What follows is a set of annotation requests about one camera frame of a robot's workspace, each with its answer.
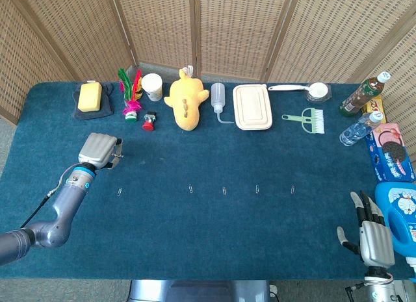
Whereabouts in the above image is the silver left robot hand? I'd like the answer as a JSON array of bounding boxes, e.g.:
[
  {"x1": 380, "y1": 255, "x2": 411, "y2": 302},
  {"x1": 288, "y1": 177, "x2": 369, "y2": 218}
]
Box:
[{"x1": 77, "y1": 132, "x2": 124, "y2": 170}]

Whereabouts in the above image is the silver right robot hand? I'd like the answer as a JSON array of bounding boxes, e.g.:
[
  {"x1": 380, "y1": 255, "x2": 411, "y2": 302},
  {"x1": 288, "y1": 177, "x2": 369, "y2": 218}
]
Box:
[{"x1": 337, "y1": 190, "x2": 396, "y2": 268}]

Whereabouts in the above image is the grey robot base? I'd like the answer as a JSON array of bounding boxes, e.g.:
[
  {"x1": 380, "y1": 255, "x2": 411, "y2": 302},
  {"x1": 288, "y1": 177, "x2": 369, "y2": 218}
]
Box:
[{"x1": 128, "y1": 279, "x2": 272, "y2": 302}]

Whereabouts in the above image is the blue detergent bottle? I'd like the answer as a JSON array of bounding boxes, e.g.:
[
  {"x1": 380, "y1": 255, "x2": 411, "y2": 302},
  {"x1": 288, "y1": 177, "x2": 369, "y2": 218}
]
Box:
[{"x1": 374, "y1": 182, "x2": 416, "y2": 273}]

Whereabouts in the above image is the grey folded cloth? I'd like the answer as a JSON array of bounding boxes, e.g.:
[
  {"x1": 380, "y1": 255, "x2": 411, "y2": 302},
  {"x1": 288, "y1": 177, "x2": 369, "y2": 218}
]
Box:
[{"x1": 72, "y1": 82, "x2": 115, "y2": 121}]

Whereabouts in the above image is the colourful feather shuttlecock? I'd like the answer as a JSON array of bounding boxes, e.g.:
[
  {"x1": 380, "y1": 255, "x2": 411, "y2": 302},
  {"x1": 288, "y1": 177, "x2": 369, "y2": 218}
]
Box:
[{"x1": 117, "y1": 68, "x2": 144, "y2": 123}]

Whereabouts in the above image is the yellow sponge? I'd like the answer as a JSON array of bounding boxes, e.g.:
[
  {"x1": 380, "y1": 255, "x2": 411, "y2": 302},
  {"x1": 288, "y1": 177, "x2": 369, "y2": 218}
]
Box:
[{"x1": 77, "y1": 81, "x2": 103, "y2": 112}]

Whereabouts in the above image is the blue Oreo cookie box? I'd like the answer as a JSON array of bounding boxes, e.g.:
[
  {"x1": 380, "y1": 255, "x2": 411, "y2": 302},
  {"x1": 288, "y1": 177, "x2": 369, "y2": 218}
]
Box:
[{"x1": 364, "y1": 132, "x2": 416, "y2": 182}]

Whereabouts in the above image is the white floral paper cup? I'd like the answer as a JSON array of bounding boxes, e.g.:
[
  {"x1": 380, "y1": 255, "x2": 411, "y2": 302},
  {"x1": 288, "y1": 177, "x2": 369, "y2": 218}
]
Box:
[{"x1": 140, "y1": 73, "x2": 164, "y2": 103}]

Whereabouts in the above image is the yellow plush toy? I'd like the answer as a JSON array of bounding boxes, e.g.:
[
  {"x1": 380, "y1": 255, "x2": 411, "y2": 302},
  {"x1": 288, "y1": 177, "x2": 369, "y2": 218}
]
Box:
[{"x1": 163, "y1": 65, "x2": 210, "y2": 132}]

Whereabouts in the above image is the pink snack box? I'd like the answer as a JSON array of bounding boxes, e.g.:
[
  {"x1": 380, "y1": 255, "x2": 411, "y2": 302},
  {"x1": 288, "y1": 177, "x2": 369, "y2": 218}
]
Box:
[{"x1": 370, "y1": 122, "x2": 406, "y2": 147}]

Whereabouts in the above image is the clear water bottle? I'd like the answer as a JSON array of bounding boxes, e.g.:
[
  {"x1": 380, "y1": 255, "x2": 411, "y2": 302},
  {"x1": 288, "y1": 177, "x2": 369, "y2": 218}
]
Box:
[{"x1": 339, "y1": 112, "x2": 385, "y2": 147}]

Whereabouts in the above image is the clear squeeze wash bottle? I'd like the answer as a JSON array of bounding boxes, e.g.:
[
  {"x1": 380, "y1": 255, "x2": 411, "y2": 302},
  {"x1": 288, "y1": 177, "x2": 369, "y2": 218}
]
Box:
[{"x1": 211, "y1": 82, "x2": 235, "y2": 125}]

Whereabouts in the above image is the blue carpet tablecloth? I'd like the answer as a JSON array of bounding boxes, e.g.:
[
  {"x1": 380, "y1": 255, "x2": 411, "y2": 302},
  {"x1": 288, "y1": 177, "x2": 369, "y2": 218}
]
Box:
[{"x1": 0, "y1": 81, "x2": 416, "y2": 281}]

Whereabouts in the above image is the yellow snack box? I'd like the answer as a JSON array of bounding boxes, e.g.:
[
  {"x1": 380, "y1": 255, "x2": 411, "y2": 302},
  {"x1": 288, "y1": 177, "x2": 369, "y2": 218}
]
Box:
[{"x1": 362, "y1": 94, "x2": 385, "y2": 121}]

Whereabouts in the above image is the green dustpan brush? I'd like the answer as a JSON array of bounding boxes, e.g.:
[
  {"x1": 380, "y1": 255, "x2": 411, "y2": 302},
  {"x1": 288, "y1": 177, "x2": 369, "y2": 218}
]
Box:
[{"x1": 281, "y1": 107, "x2": 326, "y2": 134}]

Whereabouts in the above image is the green tea bottle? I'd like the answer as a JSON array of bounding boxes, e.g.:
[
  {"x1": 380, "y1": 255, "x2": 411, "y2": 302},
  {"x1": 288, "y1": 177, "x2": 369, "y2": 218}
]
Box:
[{"x1": 339, "y1": 71, "x2": 392, "y2": 118}]

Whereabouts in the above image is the silver foil dish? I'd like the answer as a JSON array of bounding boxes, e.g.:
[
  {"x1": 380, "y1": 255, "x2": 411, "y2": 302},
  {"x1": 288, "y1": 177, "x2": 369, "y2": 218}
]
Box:
[{"x1": 304, "y1": 84, "x2": 333, "y2": 104}]

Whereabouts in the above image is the beige lidded lunch box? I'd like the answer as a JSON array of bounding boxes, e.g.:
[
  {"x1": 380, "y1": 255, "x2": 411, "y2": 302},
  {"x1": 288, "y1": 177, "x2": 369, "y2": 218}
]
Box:
[{"x1": 232, "y1": 83, "x2": 273, "y2": 131}]

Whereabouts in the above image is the white plastic spoon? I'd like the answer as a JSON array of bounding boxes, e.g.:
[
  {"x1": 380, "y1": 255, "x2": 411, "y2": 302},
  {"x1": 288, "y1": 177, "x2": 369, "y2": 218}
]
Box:
[{"x1": 266, "y1": 82, "x2": 328, "y2": 100}]

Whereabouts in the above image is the wicker folding screen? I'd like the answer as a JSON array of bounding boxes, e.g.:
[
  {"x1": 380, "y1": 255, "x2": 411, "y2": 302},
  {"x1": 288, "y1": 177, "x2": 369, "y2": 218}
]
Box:
[{"x1": 0, "y1": 0, "x2": 416, "y2": 147}]

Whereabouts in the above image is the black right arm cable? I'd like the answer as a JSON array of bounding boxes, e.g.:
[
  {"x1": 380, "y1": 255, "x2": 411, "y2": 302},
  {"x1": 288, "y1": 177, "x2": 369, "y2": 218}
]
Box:
[{"x1": 344, "y1": 282, "x2": 367, "y2": 302}]

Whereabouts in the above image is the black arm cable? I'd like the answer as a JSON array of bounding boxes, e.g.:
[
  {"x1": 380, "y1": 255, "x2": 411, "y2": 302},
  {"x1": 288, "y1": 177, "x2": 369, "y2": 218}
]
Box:
[
  {"x1": 344, "y1": 282, "x2": 367, "y2": 302},
  {"x1": 19, "y1": 181, "x2": 66, "y2": 230}
]

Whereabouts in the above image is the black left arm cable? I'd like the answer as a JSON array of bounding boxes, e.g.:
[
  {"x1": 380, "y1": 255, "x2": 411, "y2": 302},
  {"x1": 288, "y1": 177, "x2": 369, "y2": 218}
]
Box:
[{"x1": 19, "y1": 181, "x2": 66, "y2": 230}]

